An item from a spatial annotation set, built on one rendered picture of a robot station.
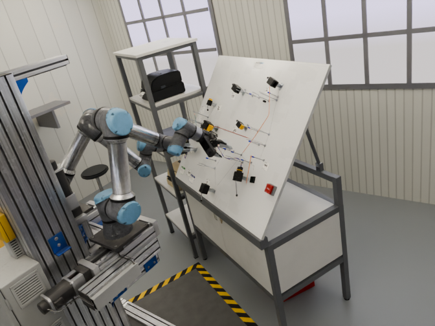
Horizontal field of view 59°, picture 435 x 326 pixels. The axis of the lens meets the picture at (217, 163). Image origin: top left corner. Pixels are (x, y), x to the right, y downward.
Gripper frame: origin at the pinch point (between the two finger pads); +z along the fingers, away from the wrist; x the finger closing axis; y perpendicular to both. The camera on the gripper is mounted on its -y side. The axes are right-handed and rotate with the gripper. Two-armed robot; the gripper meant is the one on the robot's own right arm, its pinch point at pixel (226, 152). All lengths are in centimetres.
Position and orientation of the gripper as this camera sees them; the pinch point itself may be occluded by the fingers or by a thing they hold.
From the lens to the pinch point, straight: 216.2
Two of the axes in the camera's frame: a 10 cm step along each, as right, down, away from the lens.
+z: 7.3, 4.0, 5.5
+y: -1.1, -7.3, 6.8
